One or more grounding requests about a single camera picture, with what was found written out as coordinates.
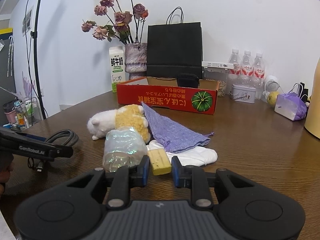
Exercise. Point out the clear water bottle red label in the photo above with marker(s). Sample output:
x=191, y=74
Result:
x=247, y=63
x=234, y=62
x=258, y=66

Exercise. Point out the flat white box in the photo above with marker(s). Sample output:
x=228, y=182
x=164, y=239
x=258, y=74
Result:
x=217, y=64

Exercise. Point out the small white round fan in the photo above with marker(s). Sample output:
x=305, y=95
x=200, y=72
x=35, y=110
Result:
x=271, y=82

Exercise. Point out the purple tissue pack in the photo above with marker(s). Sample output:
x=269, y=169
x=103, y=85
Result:
x=290, y=107

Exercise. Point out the black paper bag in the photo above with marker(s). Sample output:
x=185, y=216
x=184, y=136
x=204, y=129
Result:
x=173, y=47

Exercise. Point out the red cardboard box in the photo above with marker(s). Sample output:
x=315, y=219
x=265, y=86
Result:
x=155, y=100

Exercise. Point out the pink grey mottled vase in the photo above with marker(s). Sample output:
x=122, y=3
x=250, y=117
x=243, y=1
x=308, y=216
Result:
x=135, y=60

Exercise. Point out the black power adapter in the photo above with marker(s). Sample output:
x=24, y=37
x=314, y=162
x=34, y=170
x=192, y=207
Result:
x=303, y=92

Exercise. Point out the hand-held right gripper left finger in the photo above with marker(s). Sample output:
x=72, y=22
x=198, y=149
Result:
x=145, y=172

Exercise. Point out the white green milk carton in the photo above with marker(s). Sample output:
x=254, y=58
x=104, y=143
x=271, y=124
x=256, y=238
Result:
x=117, y=65

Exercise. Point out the storage rack with toiletries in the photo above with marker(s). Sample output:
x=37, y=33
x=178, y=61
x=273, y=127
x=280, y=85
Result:
x=22, y=112

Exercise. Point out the white cloth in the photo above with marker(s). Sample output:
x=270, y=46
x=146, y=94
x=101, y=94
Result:
x=197, y=156

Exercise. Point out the purple flower wall sticker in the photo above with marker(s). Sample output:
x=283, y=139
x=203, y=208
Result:
x=26, y=85

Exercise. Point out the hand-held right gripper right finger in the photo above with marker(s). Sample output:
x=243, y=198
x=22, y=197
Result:
x=175, y=172

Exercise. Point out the grey metal tin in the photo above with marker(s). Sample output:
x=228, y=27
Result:
x=242, y=95

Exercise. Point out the black light stand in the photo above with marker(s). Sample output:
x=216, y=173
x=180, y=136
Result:
x=34, y=33

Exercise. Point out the black board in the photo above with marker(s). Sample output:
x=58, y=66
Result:
x=5, y=67

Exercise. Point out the white and yellow plush toy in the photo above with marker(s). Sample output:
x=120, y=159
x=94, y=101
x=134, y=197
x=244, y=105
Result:
x=127, y=117

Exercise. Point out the person's left hand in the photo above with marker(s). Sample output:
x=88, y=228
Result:
x=4, y=177

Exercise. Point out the translucent plastic bag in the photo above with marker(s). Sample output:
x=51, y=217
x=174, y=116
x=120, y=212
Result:
x=122, y=145

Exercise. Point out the clear plastic jar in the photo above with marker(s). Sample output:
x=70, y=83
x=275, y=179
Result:
x=221, y=87

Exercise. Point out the dried pink rose bouquet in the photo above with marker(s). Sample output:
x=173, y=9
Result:
x=122, y=17

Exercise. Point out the white wall socket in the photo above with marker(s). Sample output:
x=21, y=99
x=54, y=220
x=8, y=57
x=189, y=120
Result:
x=66, y=107

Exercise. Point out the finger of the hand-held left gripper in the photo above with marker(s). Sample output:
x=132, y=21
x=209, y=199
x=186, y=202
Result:
x=63, y=153
x=32, y=138

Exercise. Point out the black zipper pouch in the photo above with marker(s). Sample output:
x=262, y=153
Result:
x=188, y=81

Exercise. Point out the wall poster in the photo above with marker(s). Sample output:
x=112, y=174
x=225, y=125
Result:
x=27, y=22

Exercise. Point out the yellow sponge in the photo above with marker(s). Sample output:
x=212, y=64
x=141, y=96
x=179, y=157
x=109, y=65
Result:
x=158, y=161

